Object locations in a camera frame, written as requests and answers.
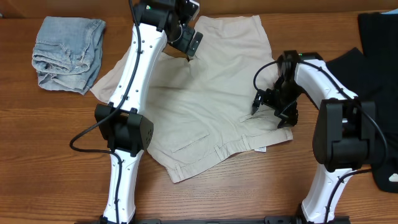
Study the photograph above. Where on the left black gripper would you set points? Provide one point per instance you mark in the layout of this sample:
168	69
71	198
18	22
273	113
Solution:
183	44

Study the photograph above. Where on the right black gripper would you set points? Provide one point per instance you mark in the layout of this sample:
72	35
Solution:
290	114

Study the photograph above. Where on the beige khaki shorts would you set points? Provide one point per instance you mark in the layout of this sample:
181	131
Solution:
201	106

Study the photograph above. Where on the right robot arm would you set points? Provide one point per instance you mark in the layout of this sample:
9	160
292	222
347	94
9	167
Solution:
344	135

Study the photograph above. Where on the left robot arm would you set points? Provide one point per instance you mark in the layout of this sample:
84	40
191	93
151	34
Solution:
122	123

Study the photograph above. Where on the folded light blue jeans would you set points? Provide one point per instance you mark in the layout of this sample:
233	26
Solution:
67	53

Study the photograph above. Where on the black garment at corner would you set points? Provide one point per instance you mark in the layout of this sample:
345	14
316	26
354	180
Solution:
378	32

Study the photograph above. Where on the light blue item at corner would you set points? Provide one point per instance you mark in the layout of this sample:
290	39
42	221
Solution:
392	12

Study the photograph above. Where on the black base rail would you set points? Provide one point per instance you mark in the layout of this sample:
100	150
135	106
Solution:
211	221

